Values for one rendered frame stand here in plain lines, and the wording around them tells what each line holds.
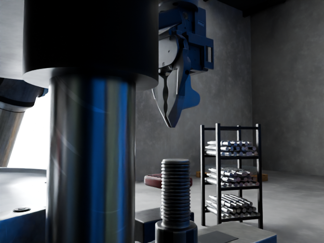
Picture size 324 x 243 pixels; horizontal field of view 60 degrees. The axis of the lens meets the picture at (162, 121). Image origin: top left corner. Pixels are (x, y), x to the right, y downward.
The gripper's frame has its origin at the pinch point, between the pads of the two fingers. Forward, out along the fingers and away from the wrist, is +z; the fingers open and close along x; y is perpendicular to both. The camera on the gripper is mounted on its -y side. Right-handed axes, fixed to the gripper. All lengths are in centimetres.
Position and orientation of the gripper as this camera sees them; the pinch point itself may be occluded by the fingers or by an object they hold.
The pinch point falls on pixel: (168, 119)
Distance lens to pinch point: 45.6
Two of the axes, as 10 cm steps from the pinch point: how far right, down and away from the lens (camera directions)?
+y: 8.1, 0.3, 5.9
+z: 0.0, 10.0, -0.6
